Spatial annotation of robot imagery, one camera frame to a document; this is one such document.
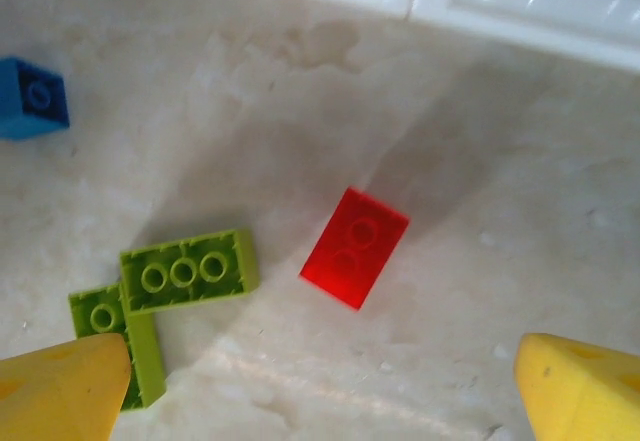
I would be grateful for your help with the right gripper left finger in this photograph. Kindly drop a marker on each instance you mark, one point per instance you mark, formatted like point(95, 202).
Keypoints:
point(55, 396)

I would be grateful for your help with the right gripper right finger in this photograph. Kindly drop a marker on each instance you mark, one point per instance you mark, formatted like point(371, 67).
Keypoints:
point(585, 401)

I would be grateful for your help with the green lego brick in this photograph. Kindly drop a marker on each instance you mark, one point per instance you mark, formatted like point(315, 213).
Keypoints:
point(147, 361)
point(247, 261)

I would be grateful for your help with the small blue lego brick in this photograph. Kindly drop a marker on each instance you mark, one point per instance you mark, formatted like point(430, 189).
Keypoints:
point(15, 111)

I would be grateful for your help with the small red lego brick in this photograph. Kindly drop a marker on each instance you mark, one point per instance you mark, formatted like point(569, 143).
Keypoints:
point(330, 261)

